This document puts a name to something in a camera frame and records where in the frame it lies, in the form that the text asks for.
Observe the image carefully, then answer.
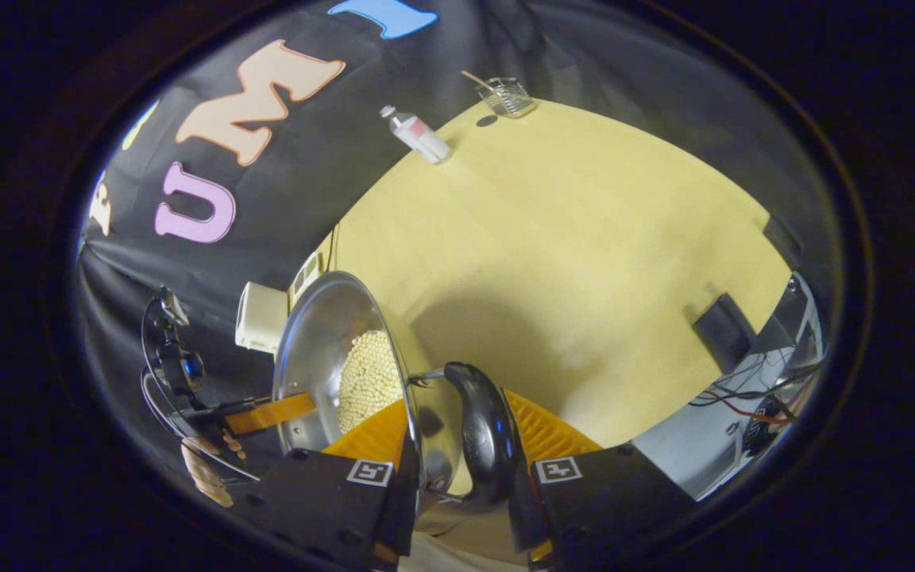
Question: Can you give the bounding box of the pile of yellow soybeans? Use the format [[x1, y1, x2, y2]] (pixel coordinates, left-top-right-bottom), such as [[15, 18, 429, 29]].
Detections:
[[337, 330, 404, 434]]

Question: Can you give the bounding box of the person's beige clothing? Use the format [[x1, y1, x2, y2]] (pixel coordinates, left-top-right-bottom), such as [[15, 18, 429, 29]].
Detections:
[[402, 500, 530, 569]]

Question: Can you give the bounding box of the white toaster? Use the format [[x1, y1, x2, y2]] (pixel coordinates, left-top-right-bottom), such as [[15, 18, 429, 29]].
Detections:
[[235, 281, 290, 354]]

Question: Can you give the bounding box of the small clear bottle white label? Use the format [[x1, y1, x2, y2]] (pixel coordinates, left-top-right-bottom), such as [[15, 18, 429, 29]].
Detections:
[[379, 105, 452, 165]]

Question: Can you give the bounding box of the bundle of dark cables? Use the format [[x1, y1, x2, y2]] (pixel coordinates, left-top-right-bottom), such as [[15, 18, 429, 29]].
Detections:
[[688, 357, 828, 454]]

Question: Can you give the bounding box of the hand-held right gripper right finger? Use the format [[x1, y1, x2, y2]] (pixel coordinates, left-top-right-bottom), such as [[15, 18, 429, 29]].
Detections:
[[501, 388, 697, 569]]

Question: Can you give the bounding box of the wire mesh basket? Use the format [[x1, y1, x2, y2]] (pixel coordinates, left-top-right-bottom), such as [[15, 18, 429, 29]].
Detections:
[[477, 76, 538, 118]]

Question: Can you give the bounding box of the black table bracket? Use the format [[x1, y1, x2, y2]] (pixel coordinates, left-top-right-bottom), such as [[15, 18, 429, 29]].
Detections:
[[692, 292, 756, 374], [761, 213, 806, 271]]

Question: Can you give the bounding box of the steel pot with black handles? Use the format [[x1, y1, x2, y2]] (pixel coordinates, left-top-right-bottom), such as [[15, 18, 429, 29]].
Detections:
[[272, 270, 518, 509]]

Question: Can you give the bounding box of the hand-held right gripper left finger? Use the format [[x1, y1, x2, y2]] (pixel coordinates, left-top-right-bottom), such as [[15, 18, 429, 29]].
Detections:
[[227, 397, 423, 569]]

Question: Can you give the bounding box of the white divided dish of beans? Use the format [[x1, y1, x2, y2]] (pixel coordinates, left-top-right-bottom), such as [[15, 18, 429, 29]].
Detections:
[[291, 250, 323, 299]]

